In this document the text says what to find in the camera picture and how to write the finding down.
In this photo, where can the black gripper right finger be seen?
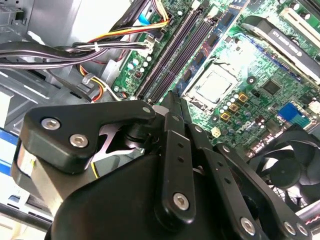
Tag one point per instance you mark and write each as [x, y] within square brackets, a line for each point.
[222, 172]

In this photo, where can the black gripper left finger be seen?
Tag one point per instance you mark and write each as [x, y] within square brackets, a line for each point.
[62, 135]

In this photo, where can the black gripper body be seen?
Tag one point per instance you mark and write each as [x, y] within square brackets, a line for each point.
[112, 212]

